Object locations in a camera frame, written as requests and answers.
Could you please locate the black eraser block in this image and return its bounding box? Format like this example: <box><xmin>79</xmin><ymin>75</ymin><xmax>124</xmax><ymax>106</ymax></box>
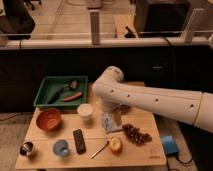
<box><xmin>73</xmin><ymin>129</ymin><xmax>86</xmax><ymax>154</ymax></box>

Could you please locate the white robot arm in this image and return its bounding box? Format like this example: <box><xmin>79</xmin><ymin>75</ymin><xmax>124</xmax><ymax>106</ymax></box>
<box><xmin>92</xmin><ymin>66</ymin><xmax>213</xmax><ymax>133</ymax></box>

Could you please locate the red bowl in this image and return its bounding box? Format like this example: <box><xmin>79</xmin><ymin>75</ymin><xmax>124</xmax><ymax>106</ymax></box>
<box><xmin>36</xmin><ymin>108</ymin><xmax>62</xmax><ymax>131</ymax></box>

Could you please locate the grey crumpled cloth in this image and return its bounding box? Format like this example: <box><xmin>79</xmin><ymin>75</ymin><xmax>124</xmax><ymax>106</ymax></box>
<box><xmin>102</xmin><ymin>112</ymin><xmax>122</xmax><ymax>133</ymax></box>

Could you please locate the bunch of dark grapes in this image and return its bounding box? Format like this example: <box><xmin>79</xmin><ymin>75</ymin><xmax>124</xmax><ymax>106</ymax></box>
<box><xmin>122</xmin><ymin>124</ymin><xmax>152</xmax><ymax>145</ymax></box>

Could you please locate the white cup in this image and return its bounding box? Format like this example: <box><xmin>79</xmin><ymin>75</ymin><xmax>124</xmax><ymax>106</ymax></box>
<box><xmin>77</xmin><ymin>103</ymin><xmax>94</xmax><ymax>121</ymax></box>

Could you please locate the orange peach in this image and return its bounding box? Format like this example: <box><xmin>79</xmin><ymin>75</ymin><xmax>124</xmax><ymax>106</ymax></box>
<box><xmin>109</xmin><ymin>137</ymin><xmax>122</xmax><ymax>153</ymax></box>

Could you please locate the wooden table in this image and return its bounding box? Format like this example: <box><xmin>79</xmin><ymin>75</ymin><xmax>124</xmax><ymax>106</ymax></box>
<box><xmin>15</xmin><ymin>90</ymin><xmax>166</xmax><ymax>169</ymax></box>

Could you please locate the red chili pepper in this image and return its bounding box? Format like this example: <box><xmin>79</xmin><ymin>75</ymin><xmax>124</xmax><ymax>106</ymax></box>
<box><xmin>61</xmin><ymin>92</ymin><xmax>83</xmax><ymax>102</ymax></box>

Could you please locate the blue box on floor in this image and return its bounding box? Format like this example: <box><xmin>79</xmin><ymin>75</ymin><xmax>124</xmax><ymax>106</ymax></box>
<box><xmin>161</xmin><ymin>135</ymin><xmax>179</xmax><ymax>155</ymax></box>

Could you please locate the green plastic tray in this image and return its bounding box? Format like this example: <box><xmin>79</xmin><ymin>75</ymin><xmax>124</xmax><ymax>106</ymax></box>
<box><xmin>33</xmin><ymin>76</ymin><xmax>88</xmax><ymax>109</ymax></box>

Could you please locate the blue plastic cup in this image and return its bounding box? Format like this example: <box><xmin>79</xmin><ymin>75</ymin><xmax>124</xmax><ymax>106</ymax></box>
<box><xmin>53</xmin><ymin>140</ymin><xmax>69</xmax><ymax>157</ymax></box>

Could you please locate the small metal tin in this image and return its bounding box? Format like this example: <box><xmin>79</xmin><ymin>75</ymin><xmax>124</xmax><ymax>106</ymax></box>
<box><xmin>19</xmin><ymin>141</ymin><xmax>36</xmax><ymax>158</ymax></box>

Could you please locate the black office chair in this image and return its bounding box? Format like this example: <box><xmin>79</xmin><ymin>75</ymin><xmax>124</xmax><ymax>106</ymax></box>
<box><xmin>0</xmin><ymin>0</ymin><xmax>35</xmax><ymax>40</ymax></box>

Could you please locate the black handled brush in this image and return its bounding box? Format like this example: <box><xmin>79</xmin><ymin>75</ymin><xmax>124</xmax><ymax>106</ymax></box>
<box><xmin>48</xmin><ymin>80</ymin><xmax>78</xmax><ymax>104</ymax></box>

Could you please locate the grey metal post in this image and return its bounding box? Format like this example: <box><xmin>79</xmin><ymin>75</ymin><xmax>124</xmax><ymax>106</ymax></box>
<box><xmin>90</xmin><ymin>10</ymin><xmax>100</xmax><ymax>45</ymax></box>

